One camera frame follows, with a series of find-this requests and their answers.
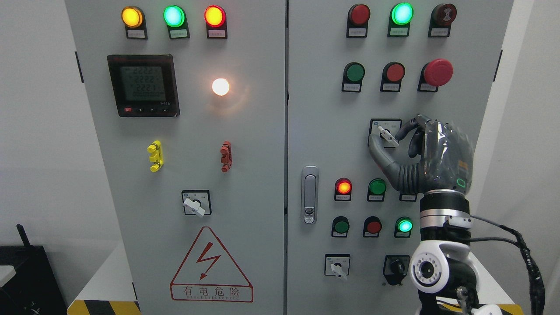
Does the gray rotary switch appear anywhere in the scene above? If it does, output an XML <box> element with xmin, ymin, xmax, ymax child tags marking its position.
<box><xmin>324</xmin><ymin>254</ymin><xmax>351</xmax><ymax>280</ymax></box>
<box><xmin>369</xmin><ymin>118</ymin><xmax>402</xmax><ymax>149</ymax></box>

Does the gray electrical cabinet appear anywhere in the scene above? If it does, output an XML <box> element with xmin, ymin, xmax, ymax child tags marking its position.
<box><xmin>65</xmin><ymin>0</ymin><xmax>514</xmax><ymax>315</ymax></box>

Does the red terminal clip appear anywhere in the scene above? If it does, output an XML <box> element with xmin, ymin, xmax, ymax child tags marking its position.
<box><xmin>220</xmin><ymin>141</ymin><xmax>232</xmax><ymax>173</ymax></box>

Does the lit red indicator light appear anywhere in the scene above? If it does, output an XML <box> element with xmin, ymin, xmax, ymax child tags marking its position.
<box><xmin>334</xmin><ymin>178</ymin><xmax>352</xmax><ymax>201</ymax></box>

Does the green push button lower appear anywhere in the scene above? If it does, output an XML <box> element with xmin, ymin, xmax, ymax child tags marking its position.
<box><xmin>331</xmin><ymin>216</ymin><xmax>350</xmax><ymax>238</ymax></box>

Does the white glowing lamp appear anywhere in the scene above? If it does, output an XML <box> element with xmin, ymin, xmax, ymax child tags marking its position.
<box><xmin>211</xmin><ymin>77</ymin><xmax>231</xmax><ymax>97</ymax></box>

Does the green indicator light middle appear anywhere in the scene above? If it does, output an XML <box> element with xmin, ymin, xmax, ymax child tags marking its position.
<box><xmin>367</xmin><ymin>178</ymin><xmax>387</xmax><ymax>202</ymax></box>

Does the green push button upper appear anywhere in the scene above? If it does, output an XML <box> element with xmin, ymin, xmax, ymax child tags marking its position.
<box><xmin>341</xmin><ymin>62</ymin><xmax>365</xmax><ymax>92</ymax></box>

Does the red push button lower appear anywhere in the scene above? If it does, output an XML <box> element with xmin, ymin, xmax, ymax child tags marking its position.
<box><xmin>362</xmin><ymin>217</ymin><xmax>382</xmax><ymax>238</ymax></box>

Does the red push button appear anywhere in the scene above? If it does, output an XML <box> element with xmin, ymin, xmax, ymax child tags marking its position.
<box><xmin>380</xmin><ymin>62</ymin><xmax>406</xmax><ymax>92</ymax></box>
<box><xmin>362</xmin><ymin>217</ymin><xmax>382</xmax><ymax>238</ymax></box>

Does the yellow terminal clip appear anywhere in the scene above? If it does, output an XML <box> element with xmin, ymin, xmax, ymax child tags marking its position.
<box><xmin>147</xmin><ymin>140</ymin><xmax>164</xmax><ymax>173</ymax></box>

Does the red electric danger sticker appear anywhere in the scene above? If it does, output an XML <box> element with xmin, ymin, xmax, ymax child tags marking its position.
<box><xmin>169</xmin><ymin>227</ymin><xmax>254</xmax><ymax>303</ymax></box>

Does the lit green push button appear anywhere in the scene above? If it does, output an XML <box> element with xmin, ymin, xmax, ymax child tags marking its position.
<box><xmin>394</xmin><ymin>217</ymin><xmax>414</xmax><ymax>238</ymax></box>

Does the red push button upper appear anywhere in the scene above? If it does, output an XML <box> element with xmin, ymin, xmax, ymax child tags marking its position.
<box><xmin>380</xmin><ymin>62</ymin><xmax>406</xmax><ymax>92</ymax></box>

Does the black digital power meter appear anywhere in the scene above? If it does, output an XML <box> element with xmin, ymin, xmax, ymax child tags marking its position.
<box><xmin>107</xmin><ymin>54</ymin><xmax>180</xmax><ymax>117</ymax></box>

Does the red indicator light left door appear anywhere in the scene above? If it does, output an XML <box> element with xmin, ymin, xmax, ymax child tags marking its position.
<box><xmin>204</xmin><ymin>5</ymin><xmax>228</xmax><ymax>39</ymax></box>

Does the red indicator light top right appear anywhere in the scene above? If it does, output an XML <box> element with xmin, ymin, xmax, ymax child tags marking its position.
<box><xmin>346</xmin><ymin>3</ymin><xmax>371</xmax><ymax>38</ymax></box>

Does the green indicator light left door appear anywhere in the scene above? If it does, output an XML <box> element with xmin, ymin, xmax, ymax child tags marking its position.
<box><xmin>163</xmin><ymin>5</ymin><xmax>190</xmax><ymax>40</ymax></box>

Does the red emergency stop button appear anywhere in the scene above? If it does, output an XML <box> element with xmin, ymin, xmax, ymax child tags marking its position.
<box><xmin>417</xmin><ymin>58</ymin><xmax>454</xmax><ymax>92</ymax></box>

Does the green indicator light top right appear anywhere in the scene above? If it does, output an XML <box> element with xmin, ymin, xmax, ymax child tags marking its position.
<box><xmin>387</xmin><ymin>2</ymin><xmax>414</xmax><ymax>38</ymax></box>

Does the yellow indicator light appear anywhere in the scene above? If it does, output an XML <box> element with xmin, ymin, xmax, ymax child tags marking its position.
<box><xmin>121</xmin><ymin>6</ymin><xmax>147</xmax><ymax>40</ymax></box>

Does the dark red buzzer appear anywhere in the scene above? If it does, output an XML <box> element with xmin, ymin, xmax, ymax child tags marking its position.
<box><xmin>428</xmin><ymin>3</ymin><xmax>457</xmax><ymax>38</ymax></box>

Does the black box with antenna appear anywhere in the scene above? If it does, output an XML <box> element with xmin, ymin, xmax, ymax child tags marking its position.
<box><xmin>0</xmin><ymin>224</ymin><xmax>67</xmax><ymax>315</ymax></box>

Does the silver door handle lock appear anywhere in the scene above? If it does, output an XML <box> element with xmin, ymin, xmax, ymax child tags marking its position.
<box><xmin>301</xmin><ymin>165</ymin><xmax>319</xmax><ymax>224</ymax></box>

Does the gray rotary switch left door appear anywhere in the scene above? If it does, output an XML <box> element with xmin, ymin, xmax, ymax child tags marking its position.
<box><xmin>181</xmin><ymin>189</ymin><xmax>212</xmax><ymax>217</ymax></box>

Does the black rotary selector switch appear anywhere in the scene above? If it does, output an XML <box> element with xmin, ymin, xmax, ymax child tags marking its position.
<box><xmin>383</xmin><ymin>255</ymin><xmax>410</xmax><ymax>286</ymax></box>

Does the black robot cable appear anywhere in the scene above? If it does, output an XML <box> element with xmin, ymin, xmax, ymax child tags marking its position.
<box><xmin>468</xmin><ymin>214</ymin><xmax>546</xmax><ymax>315</ymax></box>

